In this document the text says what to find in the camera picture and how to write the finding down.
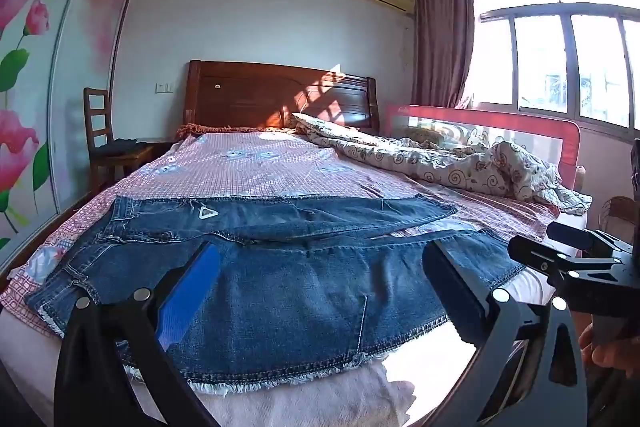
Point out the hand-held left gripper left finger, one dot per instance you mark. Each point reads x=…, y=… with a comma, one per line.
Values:
x=186, y=292

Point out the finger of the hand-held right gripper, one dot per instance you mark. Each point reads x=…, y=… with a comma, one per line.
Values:
x=535, y=257
x=570, y=236

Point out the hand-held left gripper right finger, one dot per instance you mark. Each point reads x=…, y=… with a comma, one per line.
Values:
x=450, y=292

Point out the blue denim pants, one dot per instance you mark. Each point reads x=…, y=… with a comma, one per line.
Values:
x=300, y=287

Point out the person's right hand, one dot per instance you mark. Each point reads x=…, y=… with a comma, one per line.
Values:
x=616, y=363

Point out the swirl patterned quilt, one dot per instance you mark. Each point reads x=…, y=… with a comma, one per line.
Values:
x=450, y=169

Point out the pink checked bed sheet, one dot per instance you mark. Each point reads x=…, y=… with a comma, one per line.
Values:
x=260, y=167

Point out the dark clothing on chair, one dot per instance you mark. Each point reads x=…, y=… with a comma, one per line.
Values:
x=120, y=147

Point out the orange fringed blanket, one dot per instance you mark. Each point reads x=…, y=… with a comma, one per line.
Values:
x=215, y=129

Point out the window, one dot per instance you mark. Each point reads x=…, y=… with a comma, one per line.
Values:
x=570, y=57

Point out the wooden chair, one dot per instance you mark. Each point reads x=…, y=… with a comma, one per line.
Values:
x=97, y=127

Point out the wooden headboard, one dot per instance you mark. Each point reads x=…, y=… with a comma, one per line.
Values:
x=250, y=94

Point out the mauve curtain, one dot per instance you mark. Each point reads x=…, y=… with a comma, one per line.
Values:
x=442, y=37

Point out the floral print wardrobe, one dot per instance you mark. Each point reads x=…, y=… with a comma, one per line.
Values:
x=45, y=72

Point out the red bed guard rail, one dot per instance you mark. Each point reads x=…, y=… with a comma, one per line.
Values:
x=500, y=117

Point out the white wall switch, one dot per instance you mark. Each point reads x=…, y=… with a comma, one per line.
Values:
x=164, y=87

